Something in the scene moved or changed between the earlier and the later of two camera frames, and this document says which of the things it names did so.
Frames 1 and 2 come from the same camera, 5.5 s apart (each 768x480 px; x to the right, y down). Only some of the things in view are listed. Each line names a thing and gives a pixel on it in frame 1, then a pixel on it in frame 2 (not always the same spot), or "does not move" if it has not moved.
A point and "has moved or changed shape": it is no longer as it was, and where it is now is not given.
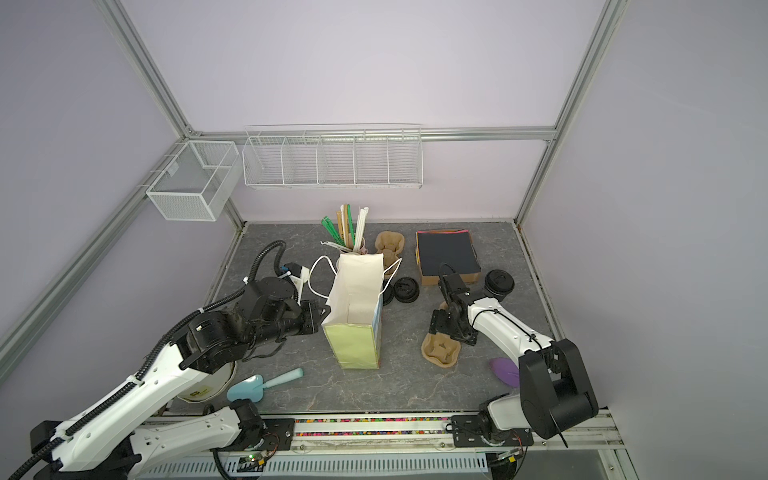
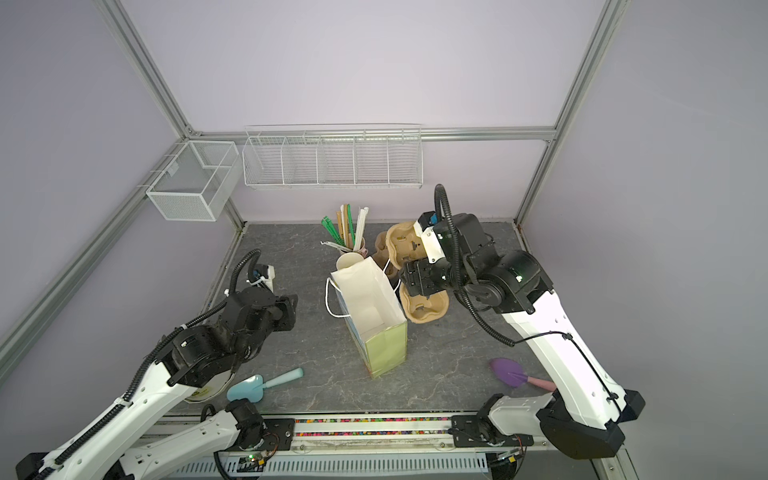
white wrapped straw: x=362 y=216 does not move
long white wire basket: x=333 y=156 does not move
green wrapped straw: x=329 y=225 does not move
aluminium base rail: x=414 y=437 does not move
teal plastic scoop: x=253 y=387 does not move
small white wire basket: x=193 y=183 does not move
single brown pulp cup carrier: x=441 y=349 -> x=406 y=244
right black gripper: x=438 y=323 -> x=422 y=273
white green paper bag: x=352 y=318 has moved or changed shape
